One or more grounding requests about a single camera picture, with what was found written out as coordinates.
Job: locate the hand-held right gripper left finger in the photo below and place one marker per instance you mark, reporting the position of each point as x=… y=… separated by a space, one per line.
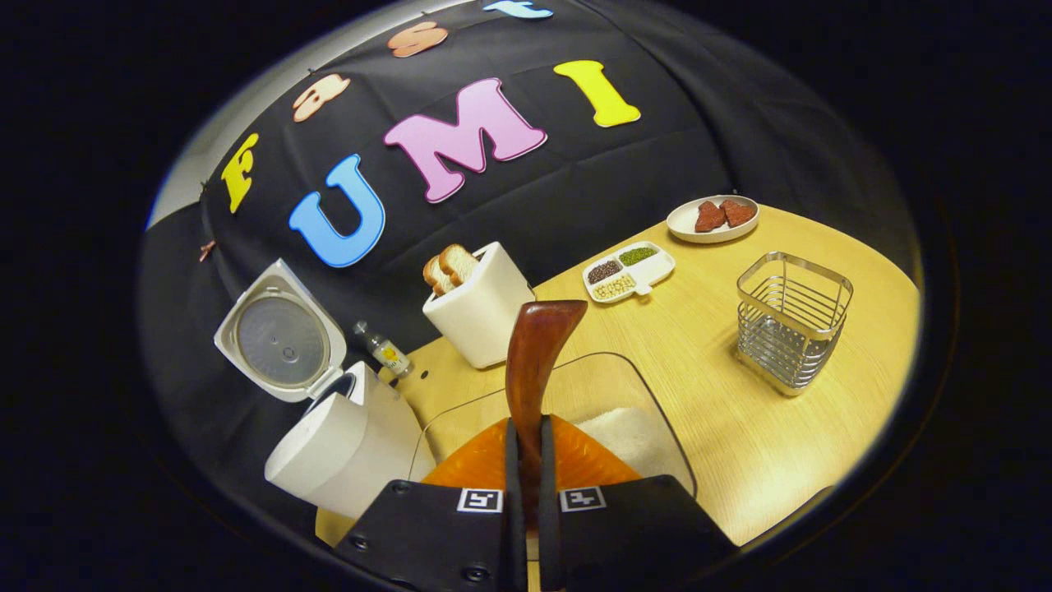
x=514 y=543

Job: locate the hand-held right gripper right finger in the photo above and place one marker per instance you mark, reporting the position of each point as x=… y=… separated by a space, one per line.
x=549 y=543

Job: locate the clear container of rice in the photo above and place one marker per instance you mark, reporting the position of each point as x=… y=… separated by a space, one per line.
x=633 y=436

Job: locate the brown wooden spoon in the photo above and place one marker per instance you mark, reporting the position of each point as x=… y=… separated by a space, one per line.
x=534 y=362

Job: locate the white rice cooker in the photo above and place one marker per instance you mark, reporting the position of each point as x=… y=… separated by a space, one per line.
x=345 y=460

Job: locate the small clear glass bottle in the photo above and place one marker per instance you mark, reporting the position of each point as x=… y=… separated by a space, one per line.
x=388 y=353

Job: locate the white toaster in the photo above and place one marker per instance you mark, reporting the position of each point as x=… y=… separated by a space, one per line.
x=485 y=312

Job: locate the toast bread slice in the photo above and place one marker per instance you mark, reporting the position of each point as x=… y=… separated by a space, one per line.
x=459 y=263
x=437 y=278

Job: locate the white divided bean dish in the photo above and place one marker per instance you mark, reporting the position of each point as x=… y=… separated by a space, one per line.
x=653 y=267

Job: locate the white round plate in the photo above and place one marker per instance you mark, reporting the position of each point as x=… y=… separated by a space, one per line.
x=682 y=224

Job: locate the red meat slice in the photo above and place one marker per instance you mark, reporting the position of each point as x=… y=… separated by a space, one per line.
x=709 y=217
x=738 y=213

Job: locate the pink cloth clip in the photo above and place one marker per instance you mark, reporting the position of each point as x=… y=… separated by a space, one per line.
x=207 y=250

